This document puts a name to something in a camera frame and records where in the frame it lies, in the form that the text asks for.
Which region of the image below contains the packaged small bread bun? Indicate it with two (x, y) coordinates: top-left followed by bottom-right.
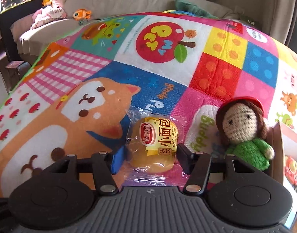
(125, 106), (187, 186)

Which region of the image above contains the beige sofa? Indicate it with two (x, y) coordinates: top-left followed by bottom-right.
(6, 0), (297, 59)

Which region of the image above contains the green knitted cloth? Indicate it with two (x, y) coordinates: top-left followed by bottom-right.
(174, 0), (218, 19)

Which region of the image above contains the pink cardboard box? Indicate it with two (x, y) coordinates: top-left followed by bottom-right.
(266, 122), (297, 232)

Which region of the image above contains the pink clothing pile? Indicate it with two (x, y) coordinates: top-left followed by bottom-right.
(31, 0), (67, 30)

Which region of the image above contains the colourful cartoon play mat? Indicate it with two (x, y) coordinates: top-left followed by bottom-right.
(0, 10), (297, 226)

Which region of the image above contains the orange fish plush toy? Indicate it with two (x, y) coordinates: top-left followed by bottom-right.
(73, 9), (92, 21)

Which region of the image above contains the crochet doll green dress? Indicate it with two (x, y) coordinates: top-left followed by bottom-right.
(215, 96), (275, 171)

